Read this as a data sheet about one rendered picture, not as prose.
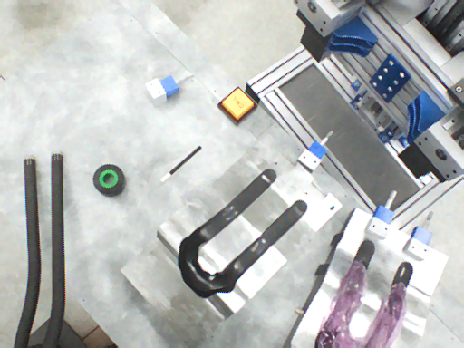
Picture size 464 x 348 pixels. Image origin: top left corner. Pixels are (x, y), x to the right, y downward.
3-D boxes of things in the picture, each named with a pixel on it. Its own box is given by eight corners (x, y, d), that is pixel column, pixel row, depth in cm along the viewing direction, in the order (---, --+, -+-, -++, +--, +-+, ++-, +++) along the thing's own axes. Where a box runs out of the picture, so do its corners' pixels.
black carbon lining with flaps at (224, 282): (266, 167, 128) (272, 155, 119) (312, 212, 126) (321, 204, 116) (164, 262, 121) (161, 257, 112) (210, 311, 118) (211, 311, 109)
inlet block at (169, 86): (188, 72, 142) (188, 62, 136) (197, 86, 141) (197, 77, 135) (147, 91, 139) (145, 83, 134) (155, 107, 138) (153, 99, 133)
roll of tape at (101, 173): (94, 169, 133) (91, 165, 130) (124, 166, 134) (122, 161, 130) (96, 198, 131) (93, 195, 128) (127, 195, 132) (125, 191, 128)
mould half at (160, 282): (264, 143, 137) (270, 125, 124) (333, 212, 133) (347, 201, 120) (123, 272, 127) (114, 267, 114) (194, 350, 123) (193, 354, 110)
